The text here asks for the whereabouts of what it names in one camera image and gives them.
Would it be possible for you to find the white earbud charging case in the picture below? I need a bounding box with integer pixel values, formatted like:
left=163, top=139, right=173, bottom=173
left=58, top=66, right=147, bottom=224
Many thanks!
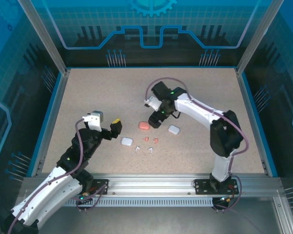
left=167, top=124, right=181, bottom=135
left=120, top=136, right=133, bottom=148

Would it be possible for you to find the blue table edge strip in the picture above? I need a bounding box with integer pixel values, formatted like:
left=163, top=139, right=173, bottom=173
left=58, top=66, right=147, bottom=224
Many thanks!
left=239, top=70, right=280, bottom=177
left=30, top=70, right=66, bottom=177

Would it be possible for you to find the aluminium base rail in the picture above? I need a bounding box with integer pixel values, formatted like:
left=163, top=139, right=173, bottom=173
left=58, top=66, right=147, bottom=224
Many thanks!
left=21, top=172, right=284, bottom=197

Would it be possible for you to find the slotted grey cable duct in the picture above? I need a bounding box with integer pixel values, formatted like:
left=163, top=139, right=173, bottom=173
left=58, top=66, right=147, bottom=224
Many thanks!
left=63, top=196, right=219, bottom=208

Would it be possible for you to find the aluminium frame post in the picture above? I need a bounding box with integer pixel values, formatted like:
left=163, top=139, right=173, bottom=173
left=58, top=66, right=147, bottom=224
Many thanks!
left=17, top=0, right=70, bottom=76
left=235, top=0, right=281, bottom=76

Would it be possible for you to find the aluminium frame bar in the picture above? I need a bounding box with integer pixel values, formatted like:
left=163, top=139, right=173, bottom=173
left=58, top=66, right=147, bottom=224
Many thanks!
left=272, top=190, right=293, bottom=234

